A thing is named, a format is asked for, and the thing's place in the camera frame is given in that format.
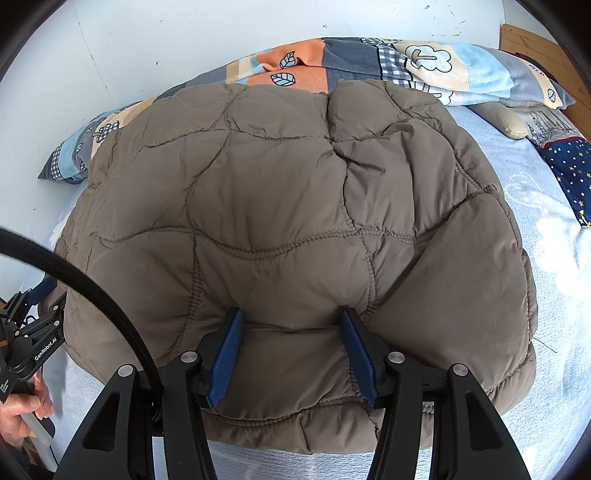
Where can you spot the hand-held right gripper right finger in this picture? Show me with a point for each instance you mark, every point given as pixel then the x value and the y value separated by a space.
pixel 358 360

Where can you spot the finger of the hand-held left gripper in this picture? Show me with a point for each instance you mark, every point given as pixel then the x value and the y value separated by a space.
pixel 39 288
pixel 53 311

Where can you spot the wooden headboard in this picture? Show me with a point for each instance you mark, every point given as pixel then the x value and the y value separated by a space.
pixel 531 46

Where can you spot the person's left hand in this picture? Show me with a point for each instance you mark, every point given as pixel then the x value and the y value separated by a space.
pixel 18 410

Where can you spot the light blue cloud-print blanket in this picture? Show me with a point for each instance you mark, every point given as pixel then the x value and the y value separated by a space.
pixel 545 300

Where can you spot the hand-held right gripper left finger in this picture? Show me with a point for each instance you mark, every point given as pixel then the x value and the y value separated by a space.
pixel 226 360

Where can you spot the patchwork printed quilt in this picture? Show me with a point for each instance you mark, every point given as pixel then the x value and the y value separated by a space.
pixel 351 55

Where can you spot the navy star-print pillow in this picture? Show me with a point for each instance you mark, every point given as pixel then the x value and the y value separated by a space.
pixel 572 175

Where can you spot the grey printed pillow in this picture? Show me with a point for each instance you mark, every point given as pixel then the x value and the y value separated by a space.
pixel 549 124

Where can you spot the brown quilted jacket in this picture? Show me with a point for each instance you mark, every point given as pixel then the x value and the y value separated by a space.
pixel 277 184

